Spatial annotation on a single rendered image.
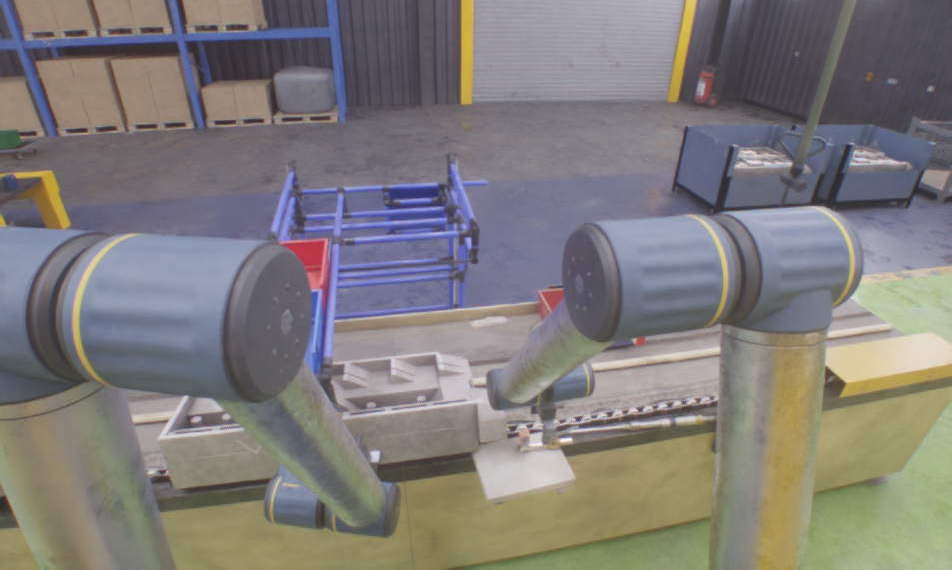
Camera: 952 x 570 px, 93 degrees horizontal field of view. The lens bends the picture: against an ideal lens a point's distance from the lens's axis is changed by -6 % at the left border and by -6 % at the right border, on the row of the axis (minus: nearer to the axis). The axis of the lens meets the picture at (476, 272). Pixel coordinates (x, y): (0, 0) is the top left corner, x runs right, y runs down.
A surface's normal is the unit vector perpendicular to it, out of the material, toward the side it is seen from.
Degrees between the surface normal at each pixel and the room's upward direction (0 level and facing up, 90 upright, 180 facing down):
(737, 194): 90
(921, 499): 0
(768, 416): 75
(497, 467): 0
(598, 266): 85
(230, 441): 80
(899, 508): 0
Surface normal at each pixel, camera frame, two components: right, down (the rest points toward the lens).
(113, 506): 0.88, 0.18
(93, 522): 0.68, 0.27
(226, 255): 0.00, -0.78
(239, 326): 0.59, 0.00
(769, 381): -0.50, 0.18
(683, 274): 0.19, -0.01
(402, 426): 0.18, 0.33
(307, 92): 0.18, 0.53
